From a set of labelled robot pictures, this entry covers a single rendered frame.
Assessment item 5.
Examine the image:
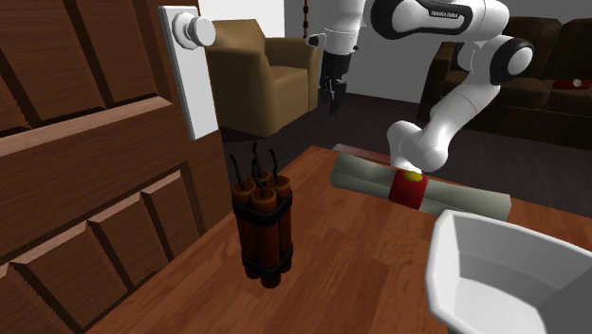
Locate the brown panelled door, white knob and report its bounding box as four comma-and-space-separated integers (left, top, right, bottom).
0, 0, 235, 334

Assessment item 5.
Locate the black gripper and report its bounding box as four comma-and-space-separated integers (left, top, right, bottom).
321, 50, 354, 117

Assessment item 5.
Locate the red cylinder with white spot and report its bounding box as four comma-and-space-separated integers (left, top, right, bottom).
551, 78, 592, 92

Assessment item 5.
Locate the brown wooden table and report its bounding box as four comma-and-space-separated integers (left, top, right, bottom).
86, 144, 592, 334

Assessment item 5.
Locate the white angular bowl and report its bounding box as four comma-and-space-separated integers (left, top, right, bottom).
424, 209, 592, 334

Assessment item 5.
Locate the grey scroll with red band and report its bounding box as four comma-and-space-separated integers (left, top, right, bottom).
329, 152, 512, 222

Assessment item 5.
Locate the brown dynamite stick bundle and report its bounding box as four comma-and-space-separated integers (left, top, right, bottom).
229, 141, 295, 289

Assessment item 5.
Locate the tan armchair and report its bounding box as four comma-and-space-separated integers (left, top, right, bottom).
205, 18, 324, 139

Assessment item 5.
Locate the dark brown sofa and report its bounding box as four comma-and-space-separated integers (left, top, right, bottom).
416, 15, 592, 152

